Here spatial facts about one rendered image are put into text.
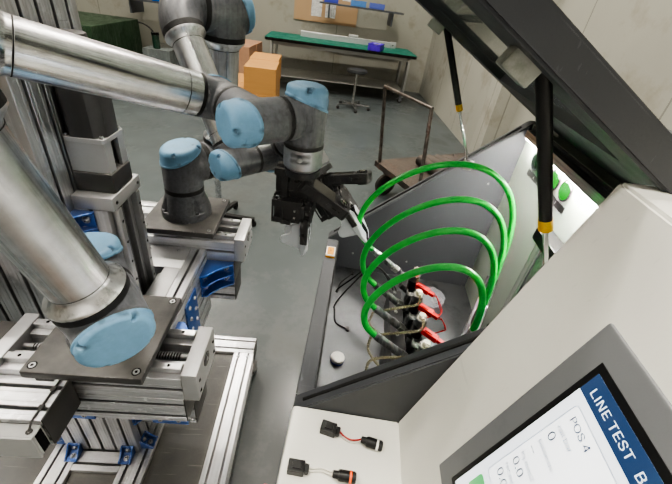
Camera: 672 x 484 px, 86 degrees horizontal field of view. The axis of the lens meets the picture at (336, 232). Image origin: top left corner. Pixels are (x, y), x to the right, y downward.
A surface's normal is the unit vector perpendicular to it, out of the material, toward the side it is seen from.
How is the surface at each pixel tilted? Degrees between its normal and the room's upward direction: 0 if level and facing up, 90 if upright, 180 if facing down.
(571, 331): 76
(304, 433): 0
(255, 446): 0
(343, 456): 0
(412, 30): 90
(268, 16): 90
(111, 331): 97
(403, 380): 90
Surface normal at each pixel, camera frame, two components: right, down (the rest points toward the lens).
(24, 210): 0.83, 0.33
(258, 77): 0.06, 0.56
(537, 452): -0.93, -0.35
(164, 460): 0.12, -0.83
